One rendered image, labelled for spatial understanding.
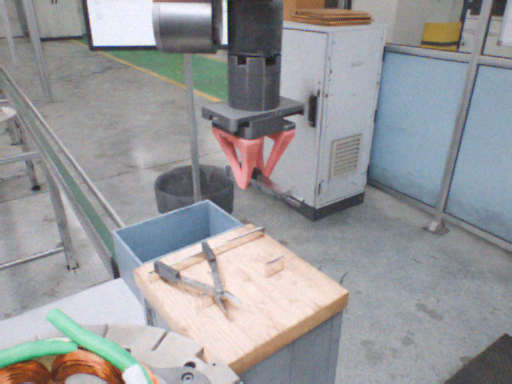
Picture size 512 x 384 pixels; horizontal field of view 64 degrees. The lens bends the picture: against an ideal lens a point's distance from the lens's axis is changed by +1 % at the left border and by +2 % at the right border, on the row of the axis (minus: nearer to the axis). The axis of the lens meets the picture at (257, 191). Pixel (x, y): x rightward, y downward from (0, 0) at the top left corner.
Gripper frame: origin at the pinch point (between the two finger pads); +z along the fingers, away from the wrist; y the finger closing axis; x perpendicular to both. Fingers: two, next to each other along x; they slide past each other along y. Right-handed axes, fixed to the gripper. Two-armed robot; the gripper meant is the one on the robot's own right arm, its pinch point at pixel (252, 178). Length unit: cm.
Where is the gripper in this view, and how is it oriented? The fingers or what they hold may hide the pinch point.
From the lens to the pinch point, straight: 49.5
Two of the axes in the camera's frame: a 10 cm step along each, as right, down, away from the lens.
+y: -7.8, 2.7, -5.6
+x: 6.2, 3.7, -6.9
